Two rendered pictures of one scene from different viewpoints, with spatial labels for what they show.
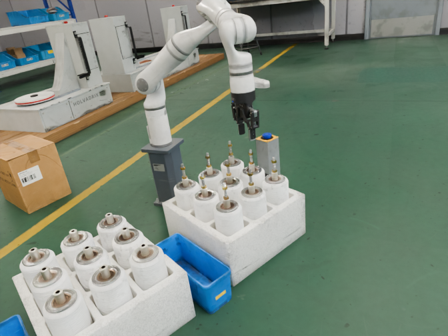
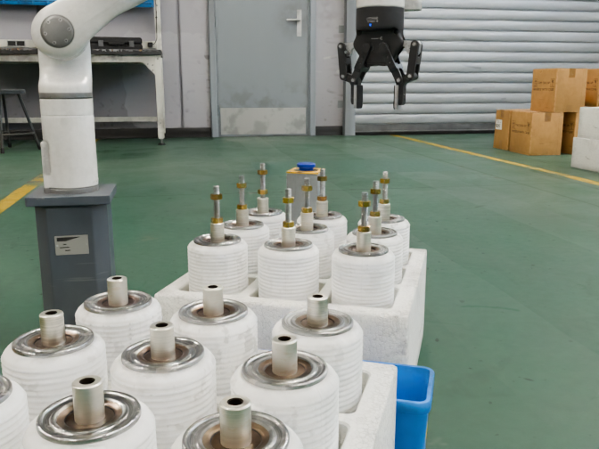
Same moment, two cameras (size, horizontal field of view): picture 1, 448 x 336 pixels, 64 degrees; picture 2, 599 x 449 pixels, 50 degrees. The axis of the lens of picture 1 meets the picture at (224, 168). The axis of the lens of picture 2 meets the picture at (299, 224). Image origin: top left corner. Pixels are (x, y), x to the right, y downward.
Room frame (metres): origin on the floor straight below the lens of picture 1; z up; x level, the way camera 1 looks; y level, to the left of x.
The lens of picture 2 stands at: (0.32, 0.65, 0.50)
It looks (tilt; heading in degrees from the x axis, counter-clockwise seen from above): 12 degrees down; 323
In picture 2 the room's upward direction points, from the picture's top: straight up
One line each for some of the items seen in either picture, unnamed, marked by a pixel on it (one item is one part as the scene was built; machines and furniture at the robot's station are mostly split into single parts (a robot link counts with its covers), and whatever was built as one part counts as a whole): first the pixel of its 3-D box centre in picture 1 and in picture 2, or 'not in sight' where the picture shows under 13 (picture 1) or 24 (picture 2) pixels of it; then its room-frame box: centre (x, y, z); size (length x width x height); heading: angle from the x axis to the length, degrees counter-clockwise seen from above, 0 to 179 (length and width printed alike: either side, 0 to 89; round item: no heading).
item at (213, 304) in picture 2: (125, 233); (213, 300); (0.91, 0.32, 0.26); 0.02 x 0.02 x 0.03
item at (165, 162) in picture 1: (168, 173); (78, 266); (1.53, 0.27, 0.15); 0.15 x 0.15 x 0.30; 63
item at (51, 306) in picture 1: (61, 301); (235, 439); (0.67, 0.44, 0.25); 0.08 x 0.08 x 0.01
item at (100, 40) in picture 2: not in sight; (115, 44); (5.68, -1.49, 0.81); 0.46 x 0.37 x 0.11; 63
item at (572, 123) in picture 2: not in sight; (577, 131); (2.86, -3.84, 0.15); 0.30 x 0.24 x 0.30; 154
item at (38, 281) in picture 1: (47, 277); (89, 417); (0.76, 0.51, 0.25); 0.08 x 0.08 x 0.01
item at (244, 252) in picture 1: (234, 218); (307, 316); (1.17, -0.01, 0.09); 0.39 x 0.39 x 0.18; 38
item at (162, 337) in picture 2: (88, 252); (162, 341); (0.84, 0.42, 0.26); 0.02 x 0.02 x 0.03
